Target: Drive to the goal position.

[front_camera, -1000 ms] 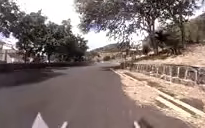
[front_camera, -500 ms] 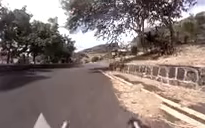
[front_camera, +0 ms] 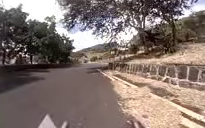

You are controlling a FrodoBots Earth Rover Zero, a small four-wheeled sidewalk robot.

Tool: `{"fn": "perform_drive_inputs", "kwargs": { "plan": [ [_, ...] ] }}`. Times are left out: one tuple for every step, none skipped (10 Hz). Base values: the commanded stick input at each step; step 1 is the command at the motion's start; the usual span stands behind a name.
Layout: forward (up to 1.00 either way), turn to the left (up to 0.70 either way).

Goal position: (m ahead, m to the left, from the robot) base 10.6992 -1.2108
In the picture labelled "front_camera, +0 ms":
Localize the bushes on slope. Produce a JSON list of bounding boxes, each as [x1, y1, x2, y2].
[[179, 8, 205, 43]]

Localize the grey asphalt road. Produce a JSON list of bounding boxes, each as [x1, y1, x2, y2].
[[0, 63, 135, 128]]

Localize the dry leafy dirt verge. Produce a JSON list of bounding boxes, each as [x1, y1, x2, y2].
[[102, 69, 205, 128]]

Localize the large spreading tree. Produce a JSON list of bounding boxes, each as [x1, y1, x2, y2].
[[56, 0, 198, 55]]

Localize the row of green trees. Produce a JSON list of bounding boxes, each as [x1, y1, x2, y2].
[[0, 3, 76, 66]]

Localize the dry grass slope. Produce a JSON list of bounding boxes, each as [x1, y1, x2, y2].
[[123, 41, 205, 66]]

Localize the pale concrete kerb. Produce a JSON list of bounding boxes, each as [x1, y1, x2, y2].
[[96, 68, 205, 128]]

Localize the low dark roadside wall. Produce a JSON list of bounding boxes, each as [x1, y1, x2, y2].
[[0, 62, 81, 75]]

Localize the stone retaining wall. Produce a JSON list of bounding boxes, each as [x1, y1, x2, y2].
[[108, 61, 205, 93]]

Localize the distant green hill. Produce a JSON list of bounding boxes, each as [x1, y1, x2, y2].
[[74, 42, 120, 54]]

